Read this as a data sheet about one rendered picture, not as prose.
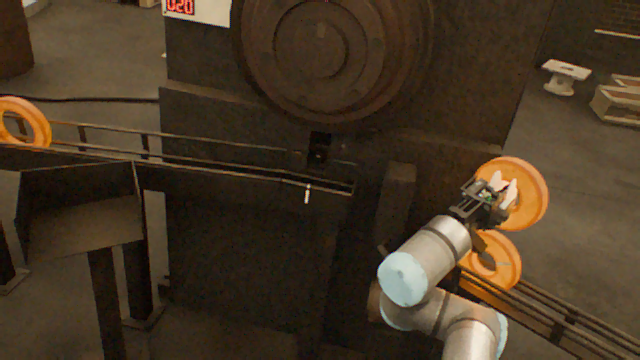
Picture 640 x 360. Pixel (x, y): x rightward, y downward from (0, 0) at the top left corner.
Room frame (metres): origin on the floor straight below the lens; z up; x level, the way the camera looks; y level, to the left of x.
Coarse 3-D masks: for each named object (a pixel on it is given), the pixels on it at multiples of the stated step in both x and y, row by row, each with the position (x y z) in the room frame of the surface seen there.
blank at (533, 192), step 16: (496, 160) 0.93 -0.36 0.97; (512, 160) 0.92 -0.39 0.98; (480, 176) 0.94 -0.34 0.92; (512, 176) 0.90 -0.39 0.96; (528, 176) 0.88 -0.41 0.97; (528, 192) 0.87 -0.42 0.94; (544, 192) 0.87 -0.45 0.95; (528, 208) 0.86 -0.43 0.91; (544, 208) 0.86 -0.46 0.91; (512, 224) 0.87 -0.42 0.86; (528, 224) 0.85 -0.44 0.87
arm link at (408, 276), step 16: (416, 240) 0.71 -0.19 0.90; (432, 240) 0.71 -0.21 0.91; (448, 240) 0.71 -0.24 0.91; (400, 256) 0.67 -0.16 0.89; (416, 256) 0.67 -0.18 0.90; (432, 256) 0.68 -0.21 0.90; (448, 256) 0.69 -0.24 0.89; (384, 272) 0.66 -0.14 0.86; (400, 272) 0.64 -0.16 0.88; (416, 272) 0.65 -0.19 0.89; (432, 272) 0.66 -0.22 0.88; (384, 288) 0.67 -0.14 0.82; (400, 288) 0.64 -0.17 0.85; (416, 288) 0.63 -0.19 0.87; (432, 288) 0.66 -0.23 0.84; (400, 304) 0.64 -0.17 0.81; (416, 304) 0.66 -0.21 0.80
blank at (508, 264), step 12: (492, 240) 0.92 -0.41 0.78; (504, 240) 0.92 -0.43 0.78; (492, 252) 0.91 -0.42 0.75; (504, 252) 0.89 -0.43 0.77; (516, 252) 0.90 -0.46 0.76; (468, 264) 0.94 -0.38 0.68; (480, 264) 0.95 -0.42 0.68; (504, 264) 0.89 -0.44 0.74; (516, 264) 0.88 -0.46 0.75; (492, 276) 0.90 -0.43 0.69; (504, 276) 0.88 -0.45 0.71; (516, 276) 0.87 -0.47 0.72; (480, 288) 0.90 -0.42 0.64; (492, 288) 0.89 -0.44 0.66; (504, 288) 0.87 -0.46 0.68
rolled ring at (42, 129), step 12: (12, 96) 1.30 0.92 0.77; (0, 108) 1.28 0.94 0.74; (12, 108) 1.27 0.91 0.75; (24, 108) 1.27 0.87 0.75; (36, 108) 1.29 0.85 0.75; (0, 120) 1.30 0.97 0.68; (36, 120) 1.27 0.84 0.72; (0, 132) 1.28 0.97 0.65; (36, 132) 1.27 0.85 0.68; (48, 132) 1.28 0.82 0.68; (36, 144) 1.27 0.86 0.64; (48, 144) 1.28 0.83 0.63
